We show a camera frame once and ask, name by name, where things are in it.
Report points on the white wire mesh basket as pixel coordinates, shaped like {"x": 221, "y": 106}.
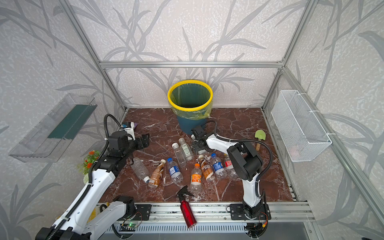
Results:
{"x": 302, "y": 133}

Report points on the teal bin with yellow rim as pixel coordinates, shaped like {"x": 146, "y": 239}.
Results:
{"x": 190, "y": 105}

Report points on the brown coffee bottle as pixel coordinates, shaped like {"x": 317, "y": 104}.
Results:
{"x": 206, "y": 168}
{"x": 157, "y": 175}

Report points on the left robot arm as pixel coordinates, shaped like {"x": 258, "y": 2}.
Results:
{"x": 74, "y": 223}

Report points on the green toy shovel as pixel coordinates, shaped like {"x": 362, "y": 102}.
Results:
{"x": 260, "y": 135}

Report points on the red spray bottle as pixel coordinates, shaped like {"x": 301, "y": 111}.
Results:
{"x": 185, "y": 207}

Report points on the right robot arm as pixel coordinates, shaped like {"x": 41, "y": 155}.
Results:
{"x": 247, "y": 163}

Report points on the red label bottle yellow cap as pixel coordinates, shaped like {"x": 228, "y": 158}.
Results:
{"x": 230, "y": 168}

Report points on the yellow-green bin liner bag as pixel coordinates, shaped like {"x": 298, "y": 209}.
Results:
{"x": 195, "y": 113}

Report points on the blue label water bottle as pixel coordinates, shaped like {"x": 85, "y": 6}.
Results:
{"x": 174, "y": 171}
{"x": 218, "y": 167}

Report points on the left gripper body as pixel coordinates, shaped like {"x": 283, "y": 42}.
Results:
{"x": 140, "y": 141}

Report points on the artificial flower pot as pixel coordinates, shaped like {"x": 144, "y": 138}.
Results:
{"x": 87, "y": 163}

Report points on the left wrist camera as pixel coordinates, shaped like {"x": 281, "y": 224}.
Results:
{"x": 129, "y": 128}

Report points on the orange label bottle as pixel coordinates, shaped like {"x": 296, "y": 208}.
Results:
{"x": 196, "y": 179}

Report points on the aluminium frame crossbar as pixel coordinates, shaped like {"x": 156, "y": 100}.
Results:
{"x": 182, "y": 64}

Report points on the crushed clear bottle white cap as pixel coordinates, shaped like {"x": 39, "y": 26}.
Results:
{"x": 140, "y": 170}

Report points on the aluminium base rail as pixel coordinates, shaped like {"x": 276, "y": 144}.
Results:
{"x": 219, "y": 212}

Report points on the clear square bottle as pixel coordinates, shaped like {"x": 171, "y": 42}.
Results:
{"x": 186, "y": 150}
{"x": 179, "y": 155}

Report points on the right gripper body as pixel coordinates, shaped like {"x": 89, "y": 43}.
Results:
{"x": 197, "y": 135}

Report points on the clear acrylic wall shelf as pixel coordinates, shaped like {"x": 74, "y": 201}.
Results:
{"x": 49, "y": 139}

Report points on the green circuit board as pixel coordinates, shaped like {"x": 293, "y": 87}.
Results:
{"x": 129, "y": 226}

